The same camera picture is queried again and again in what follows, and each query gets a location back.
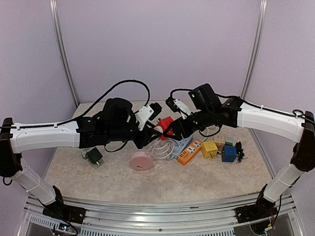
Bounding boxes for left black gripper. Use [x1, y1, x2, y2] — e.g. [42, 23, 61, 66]
[107, 114, 161, 148]

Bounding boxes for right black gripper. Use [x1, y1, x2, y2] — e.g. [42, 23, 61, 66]
[163, 106, 215, 140]

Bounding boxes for red cube socket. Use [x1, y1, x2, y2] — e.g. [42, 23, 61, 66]
[154, 116, 173, 141]

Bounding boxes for pink cable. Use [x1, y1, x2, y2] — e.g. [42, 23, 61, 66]
[150, 126, 179, 161]

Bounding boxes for yellow cube socket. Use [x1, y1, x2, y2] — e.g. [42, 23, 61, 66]
[201, 140, 218, 159]

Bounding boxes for beige cube socket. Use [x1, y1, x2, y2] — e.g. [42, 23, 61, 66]
[214, 135, 225, 149]

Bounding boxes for mint green USB charger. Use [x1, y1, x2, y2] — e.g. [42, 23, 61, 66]
[225, 138, 233, 146]

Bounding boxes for blue cube socket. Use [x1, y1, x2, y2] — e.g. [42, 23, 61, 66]
[221, 145, 237, 163]

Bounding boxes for dark green cube socket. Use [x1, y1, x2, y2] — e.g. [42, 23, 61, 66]
[86, 147, 103, 166]

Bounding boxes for black power adapter with cable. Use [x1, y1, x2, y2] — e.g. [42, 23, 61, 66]
[235, 142, 246, 163]

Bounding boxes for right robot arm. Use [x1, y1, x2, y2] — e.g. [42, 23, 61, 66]
[165, 84, 315, 218]

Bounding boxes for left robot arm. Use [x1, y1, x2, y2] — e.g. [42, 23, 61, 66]
[0, 98, 161, 219]

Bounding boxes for orange power adapter socket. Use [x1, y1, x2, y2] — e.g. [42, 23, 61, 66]
[177, 139, 202, 166]

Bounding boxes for round pink power socket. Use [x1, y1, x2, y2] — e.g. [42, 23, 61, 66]
[129, 151, 154, 171]

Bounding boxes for light blue power strip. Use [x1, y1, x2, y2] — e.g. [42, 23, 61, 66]
[170, 136, 193, 159]

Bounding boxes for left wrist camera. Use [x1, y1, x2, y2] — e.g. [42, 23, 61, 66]
[135, 102, 162, 131]

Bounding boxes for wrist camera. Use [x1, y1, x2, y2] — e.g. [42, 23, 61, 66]
[165, 97, 191, 119]
[135, 102, 162, 131]

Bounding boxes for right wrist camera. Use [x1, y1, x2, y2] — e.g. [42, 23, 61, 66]
[165, 97, 191, 119]

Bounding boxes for aluminium front rail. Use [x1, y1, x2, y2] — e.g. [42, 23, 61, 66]
[17, 193, 305, 236]

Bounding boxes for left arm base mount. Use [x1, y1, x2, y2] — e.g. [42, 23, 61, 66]
[43, 203, 87, 224]

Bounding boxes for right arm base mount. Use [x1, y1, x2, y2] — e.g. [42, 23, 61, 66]
[235, 204, 278, 223]

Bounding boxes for right aluminium frame post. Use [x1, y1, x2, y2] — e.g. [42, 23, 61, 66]
[238, 0, 268, 108]

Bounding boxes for aluminium frame post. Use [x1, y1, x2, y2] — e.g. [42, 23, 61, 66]
[238, 0, 268, 108]
[49, 0, 80, 108]

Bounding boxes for left aluminium frame post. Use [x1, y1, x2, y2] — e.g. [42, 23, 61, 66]
[49, 0, 80, 108]

